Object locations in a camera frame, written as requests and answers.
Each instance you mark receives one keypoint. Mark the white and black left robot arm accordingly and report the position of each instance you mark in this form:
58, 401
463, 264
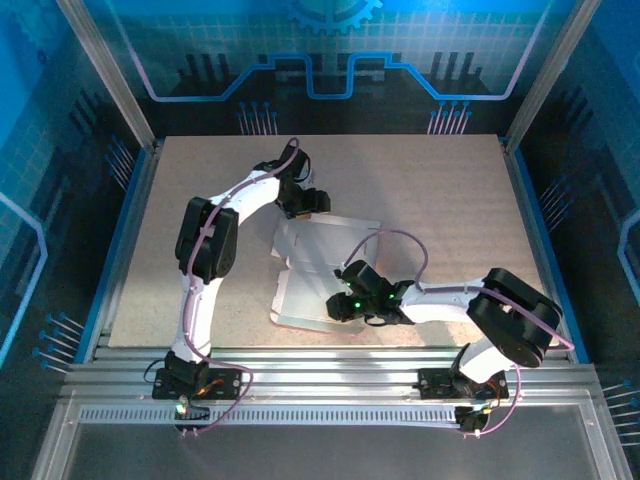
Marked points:
200, 240

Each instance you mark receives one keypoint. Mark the small black connector box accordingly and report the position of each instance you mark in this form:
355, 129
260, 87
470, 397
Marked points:
470, 422
197, 412

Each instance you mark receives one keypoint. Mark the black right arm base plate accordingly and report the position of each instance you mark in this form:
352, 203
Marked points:
435, 385

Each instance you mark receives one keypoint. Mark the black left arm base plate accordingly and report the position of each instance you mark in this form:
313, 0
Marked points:
230, 387

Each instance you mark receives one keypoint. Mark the grey framed panel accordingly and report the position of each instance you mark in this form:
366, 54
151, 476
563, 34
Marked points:
325, 455

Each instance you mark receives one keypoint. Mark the aluminium corner post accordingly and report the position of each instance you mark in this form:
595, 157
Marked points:
107, 75
550, 75

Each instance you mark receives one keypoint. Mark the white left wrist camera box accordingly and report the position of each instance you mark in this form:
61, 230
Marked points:
311, 176

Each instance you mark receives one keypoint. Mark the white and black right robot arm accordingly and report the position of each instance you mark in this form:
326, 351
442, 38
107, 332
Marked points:
440, 302

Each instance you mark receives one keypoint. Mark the blue-edged table side rail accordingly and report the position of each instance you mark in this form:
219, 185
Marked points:
535, 225
122, 240

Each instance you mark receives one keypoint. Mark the aluminium rail beam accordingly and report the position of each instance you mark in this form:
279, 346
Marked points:
325, 375

